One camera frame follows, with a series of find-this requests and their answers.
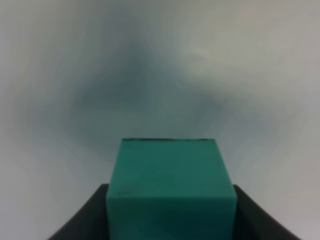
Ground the teal cube block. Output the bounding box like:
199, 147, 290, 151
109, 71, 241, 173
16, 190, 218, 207
106, 138, 237, 240

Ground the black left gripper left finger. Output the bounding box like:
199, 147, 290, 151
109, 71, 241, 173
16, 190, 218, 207
49, 184, 110, 240

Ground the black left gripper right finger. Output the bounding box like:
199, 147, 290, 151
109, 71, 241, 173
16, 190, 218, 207
233, 185, 299, 240

